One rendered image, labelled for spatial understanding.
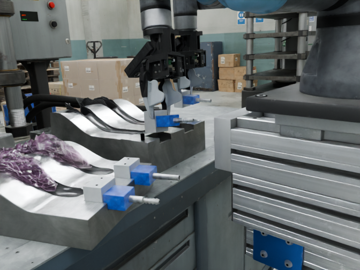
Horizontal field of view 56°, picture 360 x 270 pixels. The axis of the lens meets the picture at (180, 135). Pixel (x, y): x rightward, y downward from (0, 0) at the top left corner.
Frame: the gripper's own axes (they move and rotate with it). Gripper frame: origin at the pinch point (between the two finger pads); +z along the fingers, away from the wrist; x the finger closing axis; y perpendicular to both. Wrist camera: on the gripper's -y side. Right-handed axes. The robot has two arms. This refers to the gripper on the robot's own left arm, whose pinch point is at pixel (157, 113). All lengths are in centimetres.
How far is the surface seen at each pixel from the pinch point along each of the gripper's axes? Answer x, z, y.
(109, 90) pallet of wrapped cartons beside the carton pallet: 268, -38, -305
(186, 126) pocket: 13.8, 4.2, -1.0
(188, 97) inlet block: 26.3, -4.6, -7.9
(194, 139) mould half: 13.9, 8.0, 1.2
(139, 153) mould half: -6.0, 9.3, -1.7
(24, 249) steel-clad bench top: -38.3, 20.4, 1.4
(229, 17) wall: 646, -205, -300
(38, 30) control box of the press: 21, -40, -80
